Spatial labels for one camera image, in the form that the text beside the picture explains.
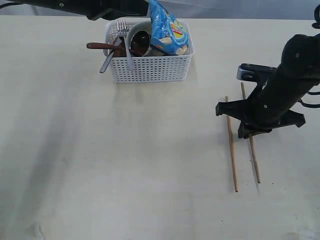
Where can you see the blue Lay's chips bag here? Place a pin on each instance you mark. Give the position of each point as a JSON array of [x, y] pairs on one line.
[[167, 33]]

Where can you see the brown wooden bowl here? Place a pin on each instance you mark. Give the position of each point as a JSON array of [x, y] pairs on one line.
[[120, 52]]

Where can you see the brown wooden spoon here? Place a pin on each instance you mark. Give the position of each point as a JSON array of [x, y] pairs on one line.
[[101, 46]]

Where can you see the silver metal fork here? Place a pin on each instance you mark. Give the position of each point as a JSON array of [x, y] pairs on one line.
[[122, 32]]

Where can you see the silver metal knife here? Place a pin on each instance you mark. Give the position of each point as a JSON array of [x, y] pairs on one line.
[[108, 59]]

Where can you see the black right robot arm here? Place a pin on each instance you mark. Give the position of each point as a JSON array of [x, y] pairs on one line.
[[300, 58]]

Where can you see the grey backdrop curtain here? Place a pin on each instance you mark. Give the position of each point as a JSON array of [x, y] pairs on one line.
[[221, 9]]

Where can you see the shiny steel cup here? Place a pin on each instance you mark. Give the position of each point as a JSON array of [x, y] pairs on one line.
[[141, 45]]

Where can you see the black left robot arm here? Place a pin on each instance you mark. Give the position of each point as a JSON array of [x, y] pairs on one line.
[[92, 9]]

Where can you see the white perforated plastic basket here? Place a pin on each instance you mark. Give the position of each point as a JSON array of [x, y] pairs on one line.
[[148, 69]]

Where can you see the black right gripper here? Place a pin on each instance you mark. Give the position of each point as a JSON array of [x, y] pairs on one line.
[[268, 106]]

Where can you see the white ceramic bowl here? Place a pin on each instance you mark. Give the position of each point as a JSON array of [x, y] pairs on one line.
[[140, 26]]

